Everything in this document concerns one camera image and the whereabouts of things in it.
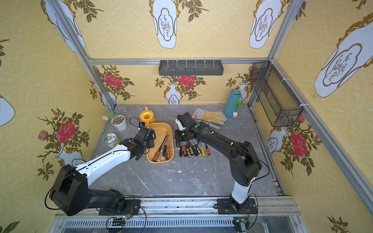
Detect yellow handled screwdriver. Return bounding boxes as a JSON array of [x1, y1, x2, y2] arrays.
[[200, 143, 206, 157]]

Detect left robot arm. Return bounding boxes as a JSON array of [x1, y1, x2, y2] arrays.
[[46, 126, 156, 216]]

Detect yellow storage box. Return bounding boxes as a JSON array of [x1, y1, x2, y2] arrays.
[[147, 123, 174, 164]]

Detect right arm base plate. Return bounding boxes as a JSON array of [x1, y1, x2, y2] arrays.
[[213, 198, 258, 215]]

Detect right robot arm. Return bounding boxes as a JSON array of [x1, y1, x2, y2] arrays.
[[175, 112, 270, 205]]

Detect white potted plant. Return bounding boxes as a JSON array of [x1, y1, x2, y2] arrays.
[[103, 112, 127, 131]]

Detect red handled screwdriver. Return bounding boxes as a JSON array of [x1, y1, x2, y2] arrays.
[[205, 143, 211, 155]]

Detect black handled screwdriver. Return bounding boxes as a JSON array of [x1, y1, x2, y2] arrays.
[[190, 145, 198, 156]]

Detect yellow white work glove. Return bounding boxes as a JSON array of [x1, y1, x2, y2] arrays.
[[192, 108, 226, 129]]

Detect round tape tin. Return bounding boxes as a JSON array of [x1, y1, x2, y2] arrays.
[[104, 133, 119, 149]]

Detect orange handled small screwdriver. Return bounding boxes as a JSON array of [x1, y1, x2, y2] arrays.
[[165, 135, 170, 160]]

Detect black wire mesh basket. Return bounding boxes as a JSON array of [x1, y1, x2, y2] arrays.
[[250, 61, 303, 127]]

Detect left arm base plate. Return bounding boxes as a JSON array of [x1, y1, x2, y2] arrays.
[[99, 199, 141, 216]]

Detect grey wall shelf rack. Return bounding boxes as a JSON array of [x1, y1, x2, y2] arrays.
[[158, 59, 224, 76]]

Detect tan grip black screwdriver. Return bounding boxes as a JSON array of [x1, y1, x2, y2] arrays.
[[186, 146, 192, 158]]

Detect orange grip black shaft screwdriver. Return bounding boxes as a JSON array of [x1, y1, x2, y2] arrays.
[[152, 136, 167, 162]]

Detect yellow watering can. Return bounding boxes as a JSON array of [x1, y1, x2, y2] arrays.
[[140, 107, 156, 126]]

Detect teal vase with flower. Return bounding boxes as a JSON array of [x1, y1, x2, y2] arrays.
[[224, 89, 242, 117]]

